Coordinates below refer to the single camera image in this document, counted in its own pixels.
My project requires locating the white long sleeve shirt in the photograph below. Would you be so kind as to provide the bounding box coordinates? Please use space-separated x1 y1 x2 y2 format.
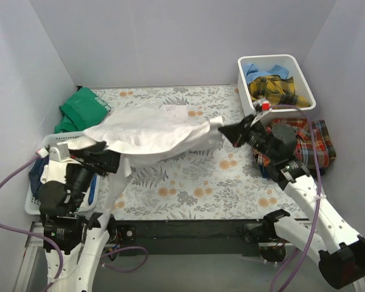
83 105 223 227

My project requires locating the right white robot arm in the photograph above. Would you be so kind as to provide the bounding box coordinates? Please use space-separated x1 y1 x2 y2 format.
218 99 365 291

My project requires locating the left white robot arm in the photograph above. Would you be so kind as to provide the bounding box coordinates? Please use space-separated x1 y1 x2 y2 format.
38 141 120 291

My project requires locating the white laundry basket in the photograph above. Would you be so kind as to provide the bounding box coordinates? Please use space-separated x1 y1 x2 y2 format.
24 131 100 215

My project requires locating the dark blue garment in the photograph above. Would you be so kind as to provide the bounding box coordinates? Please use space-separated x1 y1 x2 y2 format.
29 156 49 199

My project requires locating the red plaid shirt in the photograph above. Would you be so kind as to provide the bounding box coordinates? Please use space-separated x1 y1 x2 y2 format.
266 118 336 169

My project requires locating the yellow plaid shirt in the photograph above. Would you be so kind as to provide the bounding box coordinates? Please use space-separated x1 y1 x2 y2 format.
248 75 310 108

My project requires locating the white plastic bin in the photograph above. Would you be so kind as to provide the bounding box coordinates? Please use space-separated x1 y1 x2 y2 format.
237 54 316 122

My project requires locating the floral table cloth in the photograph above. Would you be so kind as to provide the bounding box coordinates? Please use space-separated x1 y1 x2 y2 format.
95 85 304 220

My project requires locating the blue shirt in bin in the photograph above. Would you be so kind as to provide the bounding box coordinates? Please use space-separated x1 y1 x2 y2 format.
242 63 289 84

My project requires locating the green shirt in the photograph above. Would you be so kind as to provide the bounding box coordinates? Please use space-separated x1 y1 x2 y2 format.
54 87 111 134

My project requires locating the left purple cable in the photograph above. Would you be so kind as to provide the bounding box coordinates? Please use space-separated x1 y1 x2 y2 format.
0 151 148 292

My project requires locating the aluminium frame rail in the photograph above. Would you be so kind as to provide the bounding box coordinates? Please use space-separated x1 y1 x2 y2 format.
25 221 44 266

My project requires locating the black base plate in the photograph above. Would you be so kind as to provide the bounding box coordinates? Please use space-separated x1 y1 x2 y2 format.
103 218 302 257

